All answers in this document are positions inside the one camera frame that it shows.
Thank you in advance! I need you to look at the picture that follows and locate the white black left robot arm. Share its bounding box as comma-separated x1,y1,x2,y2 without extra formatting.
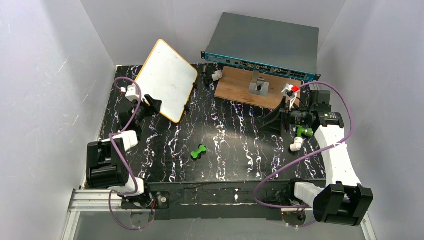
86,94,162,209

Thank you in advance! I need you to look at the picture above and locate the white pvc elbow near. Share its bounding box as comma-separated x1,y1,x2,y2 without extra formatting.
289,137,304,152

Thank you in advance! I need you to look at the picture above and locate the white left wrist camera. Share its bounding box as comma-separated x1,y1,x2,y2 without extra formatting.
120,84,140,102

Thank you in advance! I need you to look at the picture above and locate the white pvc elbow far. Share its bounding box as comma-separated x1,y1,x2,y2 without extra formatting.
211,69,223,82

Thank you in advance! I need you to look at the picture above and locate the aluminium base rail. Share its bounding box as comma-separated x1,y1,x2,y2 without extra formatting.
61,189,377,240

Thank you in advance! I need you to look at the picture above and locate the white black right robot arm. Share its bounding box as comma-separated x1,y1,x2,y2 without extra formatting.
261,90,374,227

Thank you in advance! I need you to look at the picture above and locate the green black whiteboard eraser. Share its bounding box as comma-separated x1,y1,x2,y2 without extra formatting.
190,144,208,161

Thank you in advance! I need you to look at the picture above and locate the brown wooden board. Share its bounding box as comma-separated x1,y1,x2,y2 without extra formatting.
214,66,302,110

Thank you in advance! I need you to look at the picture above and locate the silver metal bracket stand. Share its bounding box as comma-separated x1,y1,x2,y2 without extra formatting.
248,70,269,97

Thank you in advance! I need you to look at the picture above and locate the yellow framed whiteboard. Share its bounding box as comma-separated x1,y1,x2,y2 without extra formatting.
135,39,198,123

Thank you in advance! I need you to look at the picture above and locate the teal grey network switch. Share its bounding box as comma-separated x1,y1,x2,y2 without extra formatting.
201,12,321,82

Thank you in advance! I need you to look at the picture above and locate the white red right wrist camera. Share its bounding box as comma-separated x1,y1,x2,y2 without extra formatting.
281,83,300,110

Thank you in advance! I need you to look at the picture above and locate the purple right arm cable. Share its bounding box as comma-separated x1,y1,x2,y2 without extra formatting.
252,80,355,229

